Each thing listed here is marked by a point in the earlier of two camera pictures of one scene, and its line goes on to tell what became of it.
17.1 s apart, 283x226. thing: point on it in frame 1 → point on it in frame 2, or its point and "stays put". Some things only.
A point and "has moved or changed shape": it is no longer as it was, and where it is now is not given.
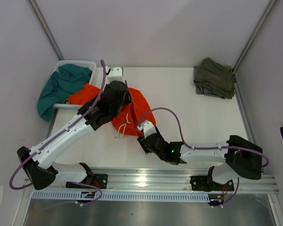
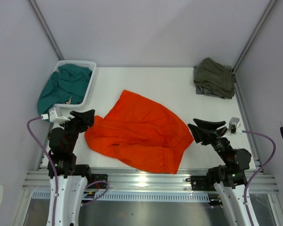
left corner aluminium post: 46,29 stays put
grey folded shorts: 203,91 stays put
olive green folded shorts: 218,77 stays put
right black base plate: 206,183 stays put
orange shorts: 136,117 has moved or changed shape
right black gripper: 141,140 → 200,134
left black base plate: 100,181 stays put
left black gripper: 127,99 → 87,117
